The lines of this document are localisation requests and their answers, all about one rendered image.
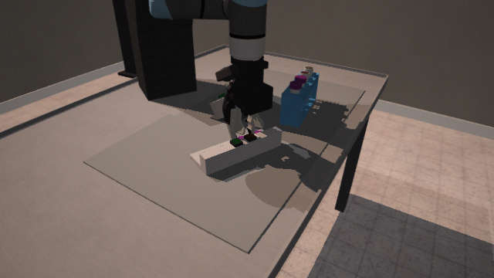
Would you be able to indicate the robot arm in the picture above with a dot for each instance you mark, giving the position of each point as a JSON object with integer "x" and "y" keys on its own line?
{"x": 247, "y": 20}

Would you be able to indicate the grey flat mat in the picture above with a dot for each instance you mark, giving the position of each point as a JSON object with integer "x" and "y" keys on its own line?
{"x": 237, "y": 203}

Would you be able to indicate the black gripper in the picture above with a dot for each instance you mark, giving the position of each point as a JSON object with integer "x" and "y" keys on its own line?
{"x": 257, "y": 99}

